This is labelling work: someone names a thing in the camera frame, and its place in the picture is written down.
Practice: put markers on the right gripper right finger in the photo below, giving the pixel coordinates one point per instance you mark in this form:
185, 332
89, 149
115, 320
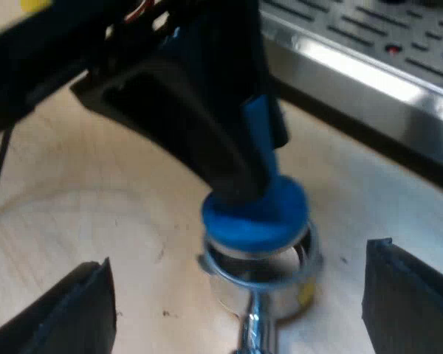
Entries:
409, 302

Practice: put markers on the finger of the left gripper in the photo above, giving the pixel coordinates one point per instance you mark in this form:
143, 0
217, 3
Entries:
240, 55
177, 114

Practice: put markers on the steel espresso machine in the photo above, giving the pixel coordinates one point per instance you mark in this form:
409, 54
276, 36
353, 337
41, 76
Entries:
373, 66

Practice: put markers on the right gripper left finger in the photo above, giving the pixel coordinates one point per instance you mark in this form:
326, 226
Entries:
70, 317

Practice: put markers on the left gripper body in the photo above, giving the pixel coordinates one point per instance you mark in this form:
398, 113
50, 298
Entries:
55, 40

